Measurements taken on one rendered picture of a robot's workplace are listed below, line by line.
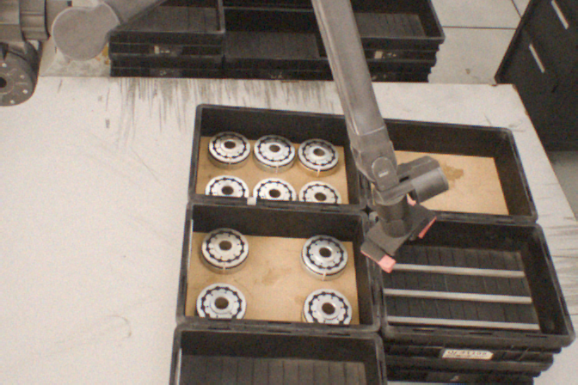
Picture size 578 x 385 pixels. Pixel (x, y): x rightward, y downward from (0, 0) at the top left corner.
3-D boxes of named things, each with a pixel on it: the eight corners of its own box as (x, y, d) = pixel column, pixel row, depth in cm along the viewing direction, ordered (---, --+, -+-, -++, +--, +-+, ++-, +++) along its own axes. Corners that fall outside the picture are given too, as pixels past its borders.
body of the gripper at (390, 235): (366, 240, 132) (359, 217, 127) (401, 203, 135) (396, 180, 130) (393, 258, 128) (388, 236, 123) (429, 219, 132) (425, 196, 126)
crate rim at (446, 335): (378, 338, 141) (382, 332, 139) (365, 216, 161) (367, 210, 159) (573, 348, 145) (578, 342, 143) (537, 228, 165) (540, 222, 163)
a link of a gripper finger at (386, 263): (365, 269, 138) (358, 243, 131) (390, 243, 140) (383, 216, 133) (393, 288, 134) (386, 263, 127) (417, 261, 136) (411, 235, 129)
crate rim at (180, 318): (174, 328, 137) (174, 321, 135) (186, 204, 156) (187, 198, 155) (378, 338, 141) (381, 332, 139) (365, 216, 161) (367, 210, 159)
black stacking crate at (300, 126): (186, 229, 164) (187, 198, 155) (194, 137, 183) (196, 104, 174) (355, 241, 168) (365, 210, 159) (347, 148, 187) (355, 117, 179)
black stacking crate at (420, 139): (357, 241, 168) (367, 210, 159) (348, 148, 187) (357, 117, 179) (519, 251, 172) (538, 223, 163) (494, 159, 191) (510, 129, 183)
